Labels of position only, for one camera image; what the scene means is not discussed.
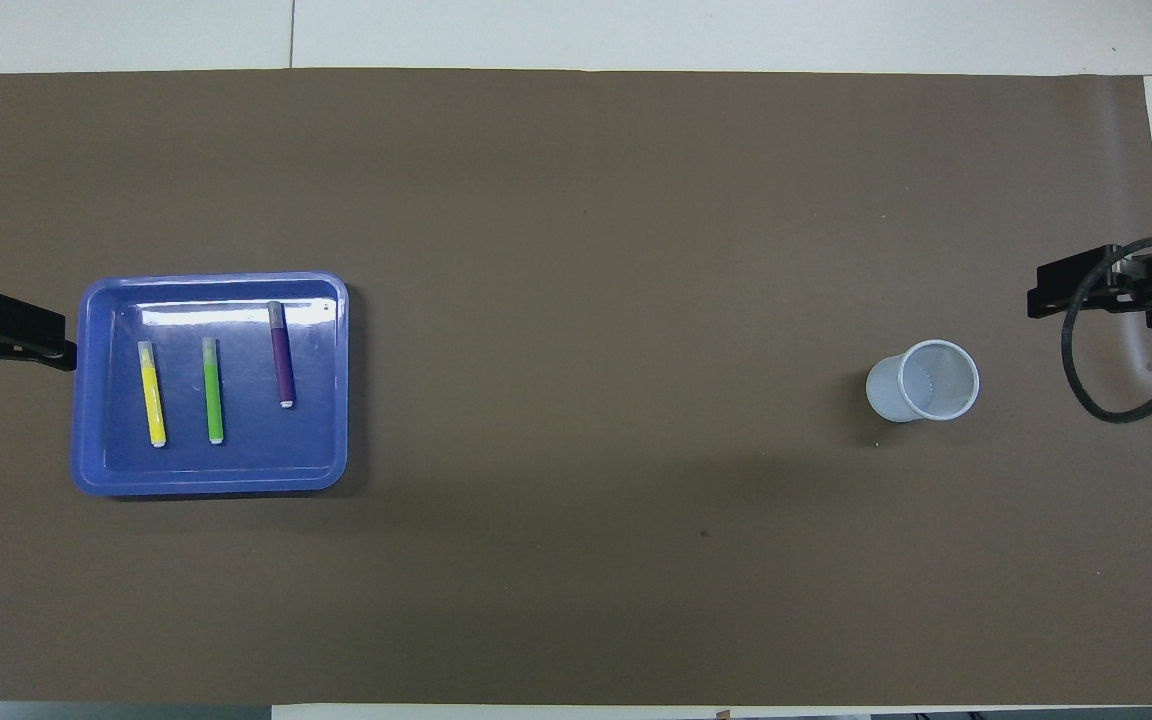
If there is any yellow marker pen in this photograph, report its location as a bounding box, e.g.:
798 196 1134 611
137 340 168 449

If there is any clear plastic cup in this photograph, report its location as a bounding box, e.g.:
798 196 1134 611
866 339 981 424

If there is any green marker pen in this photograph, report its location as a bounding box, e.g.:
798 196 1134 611
201 337 226 445

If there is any blue plastic tray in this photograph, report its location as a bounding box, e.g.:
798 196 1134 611
71 270 350 498

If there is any brown table mat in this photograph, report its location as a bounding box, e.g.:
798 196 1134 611
0 68 1152 706

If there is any purple marker pen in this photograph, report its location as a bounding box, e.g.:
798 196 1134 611
267 300 297 410

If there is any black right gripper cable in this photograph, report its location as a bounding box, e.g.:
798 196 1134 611
1060 232 1152 425

